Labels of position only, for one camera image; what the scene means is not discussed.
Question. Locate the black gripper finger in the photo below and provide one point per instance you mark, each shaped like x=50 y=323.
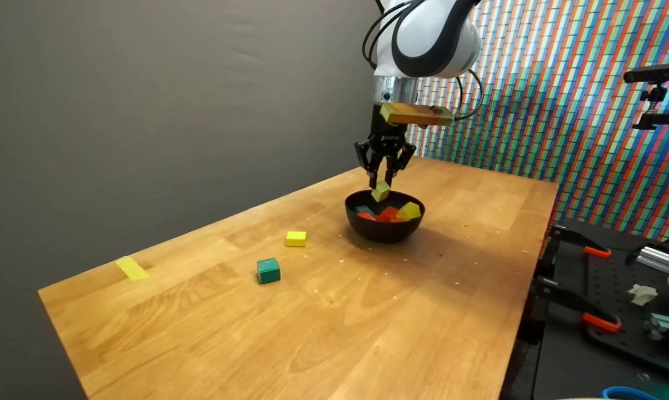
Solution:
x=367 y=157
x=402 y=157

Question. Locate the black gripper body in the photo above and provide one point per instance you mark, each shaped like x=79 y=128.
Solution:
x=388 y=137

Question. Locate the small yellow block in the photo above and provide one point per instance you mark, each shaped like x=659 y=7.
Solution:
x=297 y=239

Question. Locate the green block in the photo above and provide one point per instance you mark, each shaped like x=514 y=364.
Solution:
x=267 y=272

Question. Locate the black bowl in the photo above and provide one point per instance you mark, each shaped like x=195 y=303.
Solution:
x=383 y=232

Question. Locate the multicolour patterned backdrop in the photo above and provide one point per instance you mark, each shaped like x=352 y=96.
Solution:
x=585 y=164

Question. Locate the grey fabric backdrop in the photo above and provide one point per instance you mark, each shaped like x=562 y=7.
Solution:
x=125 y=112

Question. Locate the black perforated board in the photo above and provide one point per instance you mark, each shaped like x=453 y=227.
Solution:
x=562 y=356

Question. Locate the yellow tape strip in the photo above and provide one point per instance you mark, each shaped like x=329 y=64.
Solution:
x=132 y=270

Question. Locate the white ribbed part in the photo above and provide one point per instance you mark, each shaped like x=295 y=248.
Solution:
x=659 y=259

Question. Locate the small white crumpled object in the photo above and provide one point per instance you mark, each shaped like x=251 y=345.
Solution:
x=644 y=295

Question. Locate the tan wrist camera plate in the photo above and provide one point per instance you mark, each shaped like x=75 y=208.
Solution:
x=415 y=115

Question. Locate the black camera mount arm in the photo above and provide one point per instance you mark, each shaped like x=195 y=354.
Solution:
x=656 y=74

